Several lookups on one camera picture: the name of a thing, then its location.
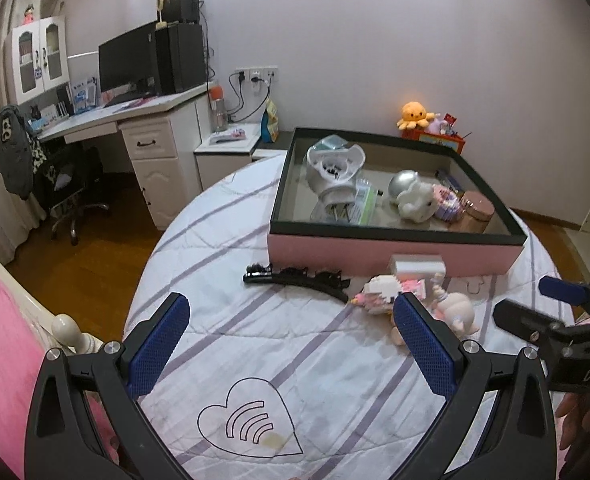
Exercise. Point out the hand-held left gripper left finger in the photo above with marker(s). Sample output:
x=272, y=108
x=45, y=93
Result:
x=157, y=355

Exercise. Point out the white glass-door cabinet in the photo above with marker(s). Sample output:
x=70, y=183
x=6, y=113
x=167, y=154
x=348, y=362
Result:
x=35, y=91

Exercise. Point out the black keyboard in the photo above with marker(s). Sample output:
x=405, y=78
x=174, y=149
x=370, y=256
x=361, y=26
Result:
x=127, y=98

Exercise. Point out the clear plastic pencil case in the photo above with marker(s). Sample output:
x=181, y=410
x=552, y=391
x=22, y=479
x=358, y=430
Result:
x=365, y=205

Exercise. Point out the white and teal handheld device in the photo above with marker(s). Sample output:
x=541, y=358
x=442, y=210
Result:
x=320, y=172

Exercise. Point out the orange octopus plush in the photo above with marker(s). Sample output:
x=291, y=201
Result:
x=411, y=115

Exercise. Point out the white wall outlet strip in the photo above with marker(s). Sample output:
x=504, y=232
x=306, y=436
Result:
x=262, y=71

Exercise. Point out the long black hair clip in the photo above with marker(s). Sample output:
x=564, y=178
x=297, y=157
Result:
x=310, y=281

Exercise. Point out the rose gold round tin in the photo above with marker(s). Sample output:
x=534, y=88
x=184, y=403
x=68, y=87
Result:
x=475, y=215

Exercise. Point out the black computer monitor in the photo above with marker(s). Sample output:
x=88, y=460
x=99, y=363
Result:
x=127, y=57

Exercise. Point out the small pink doll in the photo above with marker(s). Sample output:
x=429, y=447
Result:
x=30, y=13

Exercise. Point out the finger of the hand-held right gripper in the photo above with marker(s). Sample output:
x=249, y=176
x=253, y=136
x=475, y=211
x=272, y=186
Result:
x=555, y=287
x=520, y=315

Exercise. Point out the yellow blue snack bag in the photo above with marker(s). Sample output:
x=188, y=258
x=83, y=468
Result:
x=270, y=125

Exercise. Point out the black office chair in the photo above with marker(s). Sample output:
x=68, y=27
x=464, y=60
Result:
x=70, y=175

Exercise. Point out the small red white carton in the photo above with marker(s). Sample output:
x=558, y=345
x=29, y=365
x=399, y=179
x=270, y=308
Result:
x=450, y=124

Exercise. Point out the pink storage box black rim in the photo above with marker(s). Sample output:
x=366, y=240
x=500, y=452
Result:
x=325, y=252

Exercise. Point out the white bed frame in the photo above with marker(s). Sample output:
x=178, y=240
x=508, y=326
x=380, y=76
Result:
x=67, y=327

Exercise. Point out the small white box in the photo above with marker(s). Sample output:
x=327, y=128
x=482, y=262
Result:
x=417, y=265

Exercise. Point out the small black hair clip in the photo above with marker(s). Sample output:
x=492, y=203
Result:
x=257, y=273

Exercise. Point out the red toy bin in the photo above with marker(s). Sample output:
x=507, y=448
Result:
x=457, y=146

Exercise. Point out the white desk with drawers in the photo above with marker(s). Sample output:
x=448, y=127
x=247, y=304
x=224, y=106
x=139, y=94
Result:
x=155, y=170

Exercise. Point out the blue and white packet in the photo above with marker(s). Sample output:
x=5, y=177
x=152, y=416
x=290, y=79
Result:
x=84, y=95

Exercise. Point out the black speaker box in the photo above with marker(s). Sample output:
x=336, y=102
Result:
x=180, y=5

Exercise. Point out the clear bottle orange cap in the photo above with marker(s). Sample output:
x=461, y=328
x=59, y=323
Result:
x=218, y=112

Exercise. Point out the pink white block animal toy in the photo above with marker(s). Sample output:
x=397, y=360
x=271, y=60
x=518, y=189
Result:
x=382, y=290

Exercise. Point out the big-headed doll figurine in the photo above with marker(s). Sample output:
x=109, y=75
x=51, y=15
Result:
x=457, y=310

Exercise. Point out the small cream desk ornament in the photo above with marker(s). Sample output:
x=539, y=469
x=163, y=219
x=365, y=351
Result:
x=161, y=10

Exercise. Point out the plain pink blanket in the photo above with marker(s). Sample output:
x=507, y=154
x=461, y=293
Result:
x=5, y=335

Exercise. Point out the black computer tower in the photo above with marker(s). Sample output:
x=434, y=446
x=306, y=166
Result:
x=180, y=57

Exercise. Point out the white and black low cabinet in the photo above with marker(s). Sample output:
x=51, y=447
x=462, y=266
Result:
x=225, y=160

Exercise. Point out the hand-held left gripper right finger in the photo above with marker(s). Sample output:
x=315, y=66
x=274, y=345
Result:
x=425, y=350

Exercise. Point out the white plush toy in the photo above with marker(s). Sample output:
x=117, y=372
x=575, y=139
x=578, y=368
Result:
x=417, y=200

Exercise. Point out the grey jacket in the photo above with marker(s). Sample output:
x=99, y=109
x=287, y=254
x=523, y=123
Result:
x=12, y=160

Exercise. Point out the purple plush toy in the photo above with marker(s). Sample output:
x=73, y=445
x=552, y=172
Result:
x=434, y=124

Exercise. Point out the person's right hand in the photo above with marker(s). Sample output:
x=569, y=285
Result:
x=570, y=422

